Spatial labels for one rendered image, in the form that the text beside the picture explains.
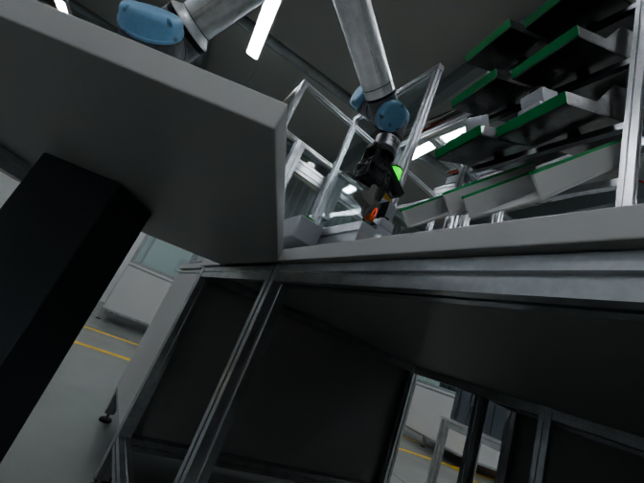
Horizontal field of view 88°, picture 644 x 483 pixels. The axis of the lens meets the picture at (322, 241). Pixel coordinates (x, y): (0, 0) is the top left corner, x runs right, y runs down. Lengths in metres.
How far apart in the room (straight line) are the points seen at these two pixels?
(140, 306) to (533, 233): 5.64
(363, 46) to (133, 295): 5.32
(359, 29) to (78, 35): 0.59
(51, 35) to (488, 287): 0.44
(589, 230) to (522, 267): 0.06
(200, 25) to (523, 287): 0.84
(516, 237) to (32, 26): 0.46
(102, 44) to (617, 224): 0.44
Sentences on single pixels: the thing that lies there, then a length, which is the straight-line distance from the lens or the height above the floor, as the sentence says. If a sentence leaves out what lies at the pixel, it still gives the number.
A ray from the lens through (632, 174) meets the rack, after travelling 0.73.
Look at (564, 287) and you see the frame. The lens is 0.33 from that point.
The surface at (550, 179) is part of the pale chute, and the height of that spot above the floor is 1.03.
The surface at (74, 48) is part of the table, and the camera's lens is 0.38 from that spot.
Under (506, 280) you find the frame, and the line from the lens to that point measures 0.35.
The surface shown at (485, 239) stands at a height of 0.84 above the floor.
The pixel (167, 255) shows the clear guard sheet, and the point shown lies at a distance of 5.84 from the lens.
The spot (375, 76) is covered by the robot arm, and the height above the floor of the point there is 1.29.
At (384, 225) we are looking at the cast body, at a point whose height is 1.06.
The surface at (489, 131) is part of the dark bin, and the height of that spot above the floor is 1.21.
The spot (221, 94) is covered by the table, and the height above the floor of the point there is 0.84.
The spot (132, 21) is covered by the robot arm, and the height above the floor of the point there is 1.10.
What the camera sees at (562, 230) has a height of 0.84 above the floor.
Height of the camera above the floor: 0.68
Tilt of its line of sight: 18 degrees up
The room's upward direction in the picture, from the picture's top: 22 degrees clockwise
